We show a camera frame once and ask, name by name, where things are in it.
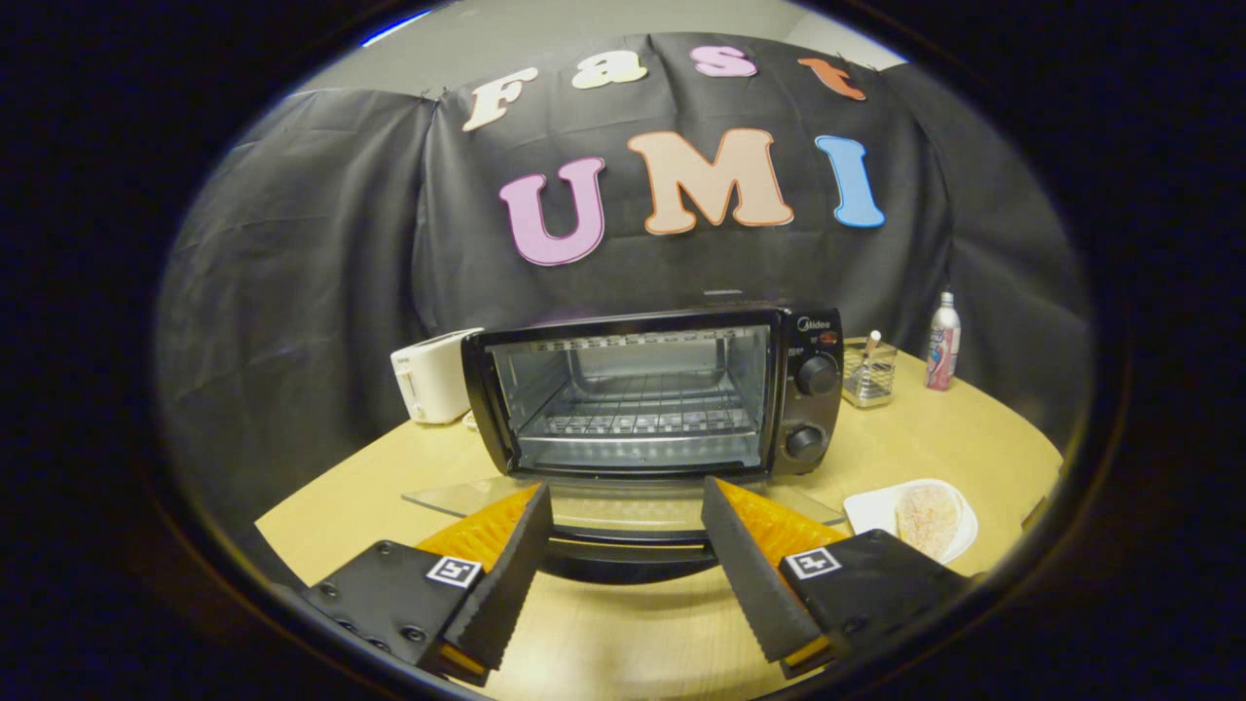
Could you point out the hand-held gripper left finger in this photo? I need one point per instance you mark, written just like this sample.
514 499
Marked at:
506 584

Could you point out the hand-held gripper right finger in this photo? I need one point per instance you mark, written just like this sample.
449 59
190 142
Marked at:
750 574

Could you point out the round sugared bread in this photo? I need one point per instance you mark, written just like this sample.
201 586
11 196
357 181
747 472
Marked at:
927 518

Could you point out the black toaster oven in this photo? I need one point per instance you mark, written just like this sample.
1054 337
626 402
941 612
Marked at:
647 394

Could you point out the white pop-up toaster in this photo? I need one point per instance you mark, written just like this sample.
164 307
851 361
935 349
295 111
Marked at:
428 380

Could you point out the white square plate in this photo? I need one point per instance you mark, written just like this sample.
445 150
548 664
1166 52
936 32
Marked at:
871 511

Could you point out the clear glass holder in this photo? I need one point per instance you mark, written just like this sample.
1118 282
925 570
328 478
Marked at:
869 375

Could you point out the white pink spray bottle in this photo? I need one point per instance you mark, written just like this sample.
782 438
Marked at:
942 346

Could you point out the black backdrop cloth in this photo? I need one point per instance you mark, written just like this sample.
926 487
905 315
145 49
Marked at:
321 273

